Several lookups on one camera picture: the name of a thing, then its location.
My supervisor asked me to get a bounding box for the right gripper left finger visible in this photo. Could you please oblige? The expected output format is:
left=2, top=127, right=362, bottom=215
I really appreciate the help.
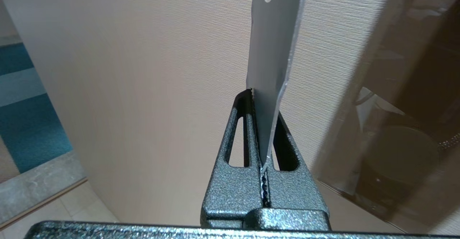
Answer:
left=201, top=89, right=267, bottom=229

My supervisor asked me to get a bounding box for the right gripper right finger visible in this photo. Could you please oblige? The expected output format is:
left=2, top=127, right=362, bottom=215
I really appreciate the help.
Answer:
left=252, top=111, right=331, bottom=231

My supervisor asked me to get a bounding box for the blue do-not-disturb door hanger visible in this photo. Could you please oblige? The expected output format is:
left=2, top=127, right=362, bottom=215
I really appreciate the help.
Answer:
left=246, top=0, right=309, bottom=171

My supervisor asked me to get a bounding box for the beige room door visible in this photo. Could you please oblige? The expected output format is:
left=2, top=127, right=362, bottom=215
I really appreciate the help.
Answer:
left=0, top=0, right=460, bottom=236

